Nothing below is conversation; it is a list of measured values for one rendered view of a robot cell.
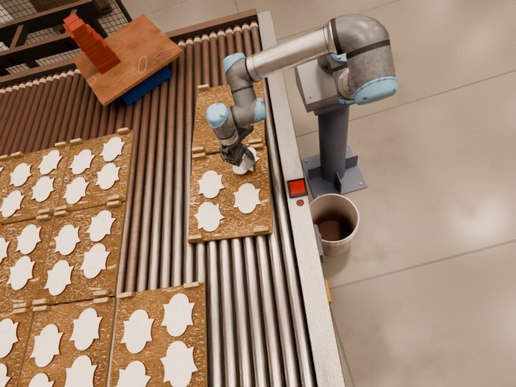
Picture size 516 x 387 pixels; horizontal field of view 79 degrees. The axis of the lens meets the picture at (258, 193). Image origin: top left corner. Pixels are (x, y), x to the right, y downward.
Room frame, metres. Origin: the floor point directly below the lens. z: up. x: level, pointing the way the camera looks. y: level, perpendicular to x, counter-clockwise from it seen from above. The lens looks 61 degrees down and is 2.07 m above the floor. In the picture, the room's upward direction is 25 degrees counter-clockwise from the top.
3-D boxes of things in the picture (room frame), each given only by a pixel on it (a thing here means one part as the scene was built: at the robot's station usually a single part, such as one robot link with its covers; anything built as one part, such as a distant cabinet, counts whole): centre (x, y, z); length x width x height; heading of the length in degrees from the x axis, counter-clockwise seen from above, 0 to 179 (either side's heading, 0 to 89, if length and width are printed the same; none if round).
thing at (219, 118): (0.75, 0.01, 1.28); 0.09 x 0.08 x 0.11; 79
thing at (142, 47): (1.73, 0.36, 1.03); 0.50 x 0.50 x 0.02; 15
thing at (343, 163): (1.05, -0.57, 0.44); 0.38 x 0.38 x 0.87; 80
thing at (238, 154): (0.75, 0.02, 1.12); 0.09 x 0.08 x 0.12; 131
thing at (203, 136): (1.10, -0.03, 0.93); 0.41 x 0.35 x 0.02; 159
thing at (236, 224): (0.70, 0.11, 0.93); 0.41 x 0.35 x 0.02; 161
